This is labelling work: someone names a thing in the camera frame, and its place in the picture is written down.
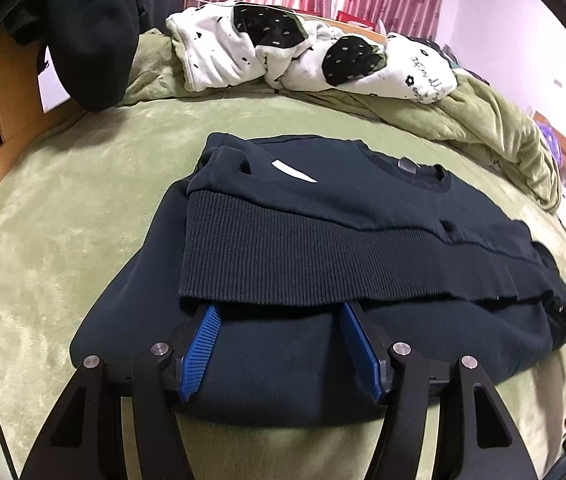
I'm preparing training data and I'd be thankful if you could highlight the green comforter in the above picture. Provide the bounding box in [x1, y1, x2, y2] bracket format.
[118, 30, 564, 211]

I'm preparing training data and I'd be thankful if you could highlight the black sweatshirt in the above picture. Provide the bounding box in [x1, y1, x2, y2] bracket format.
[70, 132, 566, 431]

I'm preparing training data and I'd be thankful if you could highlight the wooden bed frame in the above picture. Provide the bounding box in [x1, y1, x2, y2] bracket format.
[0, 15, 566, 206]

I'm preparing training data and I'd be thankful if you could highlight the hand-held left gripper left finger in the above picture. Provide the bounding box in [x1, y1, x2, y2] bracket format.
[20, 305, 221, 480]

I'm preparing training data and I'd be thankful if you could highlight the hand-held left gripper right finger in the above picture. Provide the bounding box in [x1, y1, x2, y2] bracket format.
[340, 302, 538, 480]

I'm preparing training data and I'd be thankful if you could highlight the red chair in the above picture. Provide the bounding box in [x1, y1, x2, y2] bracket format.
[338, 10, 381, 29]

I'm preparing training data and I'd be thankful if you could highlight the green bed sheet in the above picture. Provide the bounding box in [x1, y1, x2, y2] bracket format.
[0, 95, 566, 480]

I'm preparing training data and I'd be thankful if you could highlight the black jacket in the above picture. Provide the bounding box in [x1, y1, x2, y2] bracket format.
[0, 0, 189, 112]

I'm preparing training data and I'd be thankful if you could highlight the white black-patched garment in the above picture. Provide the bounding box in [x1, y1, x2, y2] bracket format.
[165, 0, 458, 106]

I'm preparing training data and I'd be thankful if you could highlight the purple plush toy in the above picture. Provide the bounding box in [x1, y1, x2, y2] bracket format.
[535, 120, 564, 166]

